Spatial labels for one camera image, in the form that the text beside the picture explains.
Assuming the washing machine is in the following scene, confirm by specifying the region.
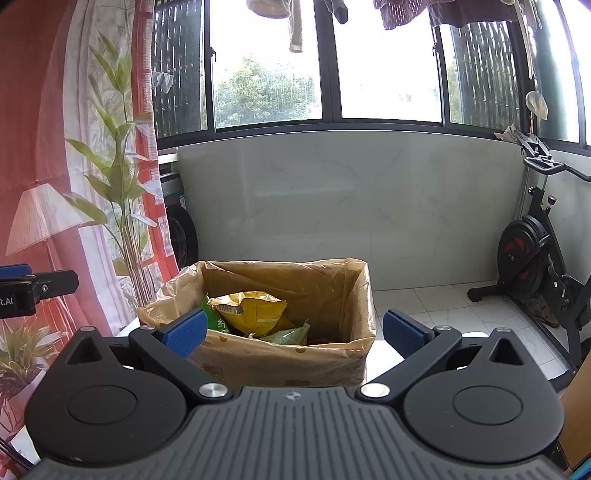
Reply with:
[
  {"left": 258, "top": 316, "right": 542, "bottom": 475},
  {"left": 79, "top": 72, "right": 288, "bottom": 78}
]
[{"left": 159, "top": 171, "right": 201, "bottom": 271}]

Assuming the printed red curtain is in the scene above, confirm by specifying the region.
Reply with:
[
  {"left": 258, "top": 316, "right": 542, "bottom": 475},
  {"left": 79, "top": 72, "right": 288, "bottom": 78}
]
[{"left": 0, "top": 0, "right": 182, "bottom": 467}]

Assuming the black exercise bike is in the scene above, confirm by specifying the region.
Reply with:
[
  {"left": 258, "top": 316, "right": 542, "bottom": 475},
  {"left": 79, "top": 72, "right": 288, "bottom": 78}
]
[{"left": 467, "top": 129, "right": 591, "bottom": 376}]

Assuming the maroon hanging garment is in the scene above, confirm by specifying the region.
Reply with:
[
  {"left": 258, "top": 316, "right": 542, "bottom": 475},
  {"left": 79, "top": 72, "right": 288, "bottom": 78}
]
[{"left": 428, "top": 0, "right": 528, "bottom": 29}]

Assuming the rag on bike handlebar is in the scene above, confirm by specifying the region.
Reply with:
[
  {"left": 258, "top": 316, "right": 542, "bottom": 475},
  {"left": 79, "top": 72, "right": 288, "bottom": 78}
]
[{"left": 493, "top": 124, "right": 523, "bottom": 145}]

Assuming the dark hanging cloth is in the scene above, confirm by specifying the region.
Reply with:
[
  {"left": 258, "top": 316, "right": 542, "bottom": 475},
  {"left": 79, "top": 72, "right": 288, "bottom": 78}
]
[{"left": 322, "top": 0, "right": 350, "bottom": 25}]

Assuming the black framed window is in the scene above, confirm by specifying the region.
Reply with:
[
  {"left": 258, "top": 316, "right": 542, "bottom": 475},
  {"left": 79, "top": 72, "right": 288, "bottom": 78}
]
[{"left": 151, "top": 0, "right": 591, "bottom": 149}]

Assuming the dark green pipe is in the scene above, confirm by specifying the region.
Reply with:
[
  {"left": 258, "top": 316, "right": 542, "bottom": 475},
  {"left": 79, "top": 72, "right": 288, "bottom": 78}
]
[{"left": 530, "top": 0, "right": 581, "bottom": 142}]

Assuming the yellow snack packet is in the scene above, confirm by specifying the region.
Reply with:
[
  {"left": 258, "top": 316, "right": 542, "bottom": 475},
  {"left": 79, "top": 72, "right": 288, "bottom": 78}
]
[{"left": 208, "top": 291, "right": 296, "bottom": 337}]

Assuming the perforated metal window screen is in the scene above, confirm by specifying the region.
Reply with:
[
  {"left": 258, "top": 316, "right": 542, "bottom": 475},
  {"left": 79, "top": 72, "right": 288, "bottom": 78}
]
[
  {"left": 447, "top": 21, "right": 528, "bottom": 132},
  {"left": 151, "top": 0, "right": 208, "bottom": 138}
]

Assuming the wooden furniture panel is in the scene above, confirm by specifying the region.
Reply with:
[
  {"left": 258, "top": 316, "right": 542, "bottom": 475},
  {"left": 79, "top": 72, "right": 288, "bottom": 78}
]
[{"left": 558, "top": 364, "right": 591, "bottom": 476}]

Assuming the mauve knitted garment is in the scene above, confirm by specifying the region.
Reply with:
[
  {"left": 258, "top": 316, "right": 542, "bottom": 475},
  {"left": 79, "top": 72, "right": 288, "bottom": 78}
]
[{"left": 373, "top": 0, "right": 433, "bottom": 31}]

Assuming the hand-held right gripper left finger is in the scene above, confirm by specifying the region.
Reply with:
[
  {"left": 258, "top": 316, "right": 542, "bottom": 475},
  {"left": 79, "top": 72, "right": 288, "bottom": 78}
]
[{"left": 65, "top": 308, "right": 234, "bottom": 402}]

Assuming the light green snack packet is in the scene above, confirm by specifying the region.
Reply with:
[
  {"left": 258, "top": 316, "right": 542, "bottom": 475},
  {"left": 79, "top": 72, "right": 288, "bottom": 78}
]
[{"left": 261, "top": 322, "right": 311, "bottom": 346}]

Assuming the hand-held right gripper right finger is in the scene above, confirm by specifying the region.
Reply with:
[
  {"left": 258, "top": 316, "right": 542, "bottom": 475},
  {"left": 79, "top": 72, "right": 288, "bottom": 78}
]
[{"left": 358, "top": 309, "right": 526, "bottom": 402}]

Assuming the beige hanging cloth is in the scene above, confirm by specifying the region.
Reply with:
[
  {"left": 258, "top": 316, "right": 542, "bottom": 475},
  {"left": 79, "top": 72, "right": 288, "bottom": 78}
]
[{"left": 245, "top": 0, "right": 306, "bottom": 54}]

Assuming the white cover on pole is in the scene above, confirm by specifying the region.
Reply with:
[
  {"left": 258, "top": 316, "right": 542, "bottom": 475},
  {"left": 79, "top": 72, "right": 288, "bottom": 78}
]
[{"left": 525, "top": 91, "right": 550, "bottom": 121}]

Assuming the green and orange snack packet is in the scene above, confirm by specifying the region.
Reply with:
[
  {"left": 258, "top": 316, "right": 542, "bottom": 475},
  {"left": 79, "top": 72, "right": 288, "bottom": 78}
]
[{"left": 201, "top": 295, "right": 232, "bottom": 334}]

